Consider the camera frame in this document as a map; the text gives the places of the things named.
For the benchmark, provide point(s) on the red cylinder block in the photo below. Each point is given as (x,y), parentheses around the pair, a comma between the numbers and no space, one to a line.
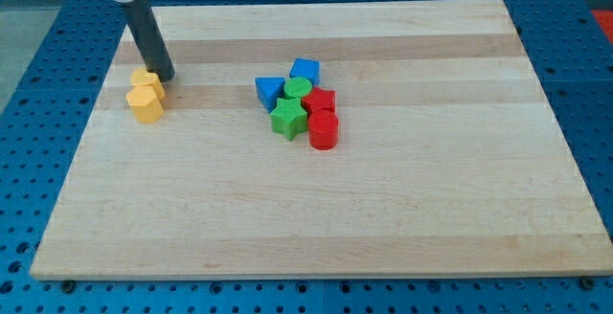
(323,129)

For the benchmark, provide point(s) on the green star block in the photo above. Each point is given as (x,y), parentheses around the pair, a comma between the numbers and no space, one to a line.
(289,118)

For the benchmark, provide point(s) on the red star block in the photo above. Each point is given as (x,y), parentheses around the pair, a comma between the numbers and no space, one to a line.
(319,99)

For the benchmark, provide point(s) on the green cylinder block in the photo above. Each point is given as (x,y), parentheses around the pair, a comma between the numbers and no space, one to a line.
(296,88)

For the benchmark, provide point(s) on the blue triangle block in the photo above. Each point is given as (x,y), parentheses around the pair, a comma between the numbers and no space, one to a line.
(269,89)

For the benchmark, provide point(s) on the blue cube block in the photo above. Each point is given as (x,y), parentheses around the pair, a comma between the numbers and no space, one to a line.
(306,68)

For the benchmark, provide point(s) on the light wooden board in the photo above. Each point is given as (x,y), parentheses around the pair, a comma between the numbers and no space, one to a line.
(449,164)

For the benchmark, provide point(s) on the yellow hexagon block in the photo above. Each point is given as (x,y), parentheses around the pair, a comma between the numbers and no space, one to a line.
(144,104)

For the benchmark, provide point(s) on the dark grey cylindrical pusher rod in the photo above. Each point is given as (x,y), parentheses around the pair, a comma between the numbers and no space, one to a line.
(145,31)

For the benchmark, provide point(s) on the yellow heart block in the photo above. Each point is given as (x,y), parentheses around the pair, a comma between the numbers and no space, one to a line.
(143,77)

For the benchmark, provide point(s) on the red object at right edge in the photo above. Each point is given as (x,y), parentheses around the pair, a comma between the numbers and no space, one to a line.
(605,21)

